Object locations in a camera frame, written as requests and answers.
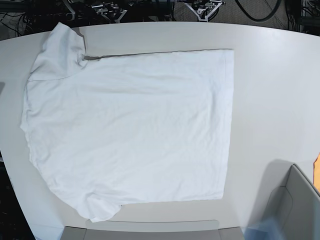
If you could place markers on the white T-shirt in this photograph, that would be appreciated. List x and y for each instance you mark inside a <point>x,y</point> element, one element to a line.
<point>129,129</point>

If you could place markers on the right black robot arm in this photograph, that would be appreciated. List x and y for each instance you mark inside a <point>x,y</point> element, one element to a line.
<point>110,10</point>

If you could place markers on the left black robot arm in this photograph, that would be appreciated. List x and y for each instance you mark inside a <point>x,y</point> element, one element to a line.
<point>204,10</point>

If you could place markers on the grey tray bottom edge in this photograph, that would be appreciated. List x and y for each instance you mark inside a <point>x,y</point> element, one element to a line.
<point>126,230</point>

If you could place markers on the grey cardboard box right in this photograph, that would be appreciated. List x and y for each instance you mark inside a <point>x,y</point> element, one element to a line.
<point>293,210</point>

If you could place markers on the blue translucent object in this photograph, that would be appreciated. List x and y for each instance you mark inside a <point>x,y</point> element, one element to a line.
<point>262,228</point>

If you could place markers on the orange object right edge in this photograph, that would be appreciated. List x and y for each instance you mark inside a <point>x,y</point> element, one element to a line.
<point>316,166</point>

